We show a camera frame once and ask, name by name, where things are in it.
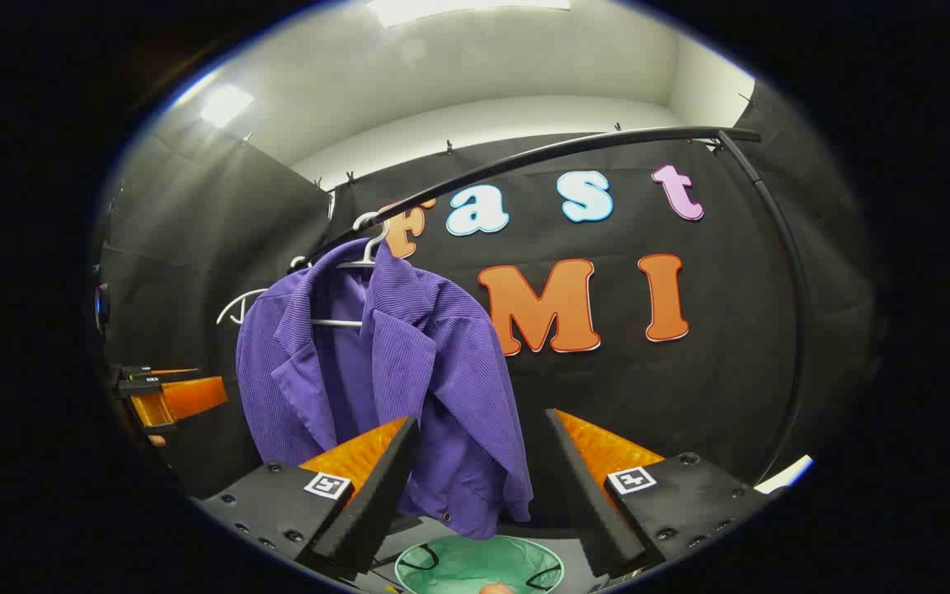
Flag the purple corduroy jacket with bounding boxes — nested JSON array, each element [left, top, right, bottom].
[[236, 239, 535, 541]]

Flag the black backdrop cloth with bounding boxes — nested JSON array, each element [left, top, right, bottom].
[[96, 78, 884, 537]]

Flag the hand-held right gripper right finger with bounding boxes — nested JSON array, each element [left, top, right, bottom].
[[545, 408, 777, 578]]

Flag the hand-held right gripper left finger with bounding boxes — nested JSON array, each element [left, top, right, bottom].
[[195, 415, 420, 578]]

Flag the ceiling light panel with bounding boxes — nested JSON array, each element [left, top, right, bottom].
[[197, 82, 255, 130]]

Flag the green mesh laundry hamper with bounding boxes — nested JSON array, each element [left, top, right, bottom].
[[393, 535, 565, 594]]

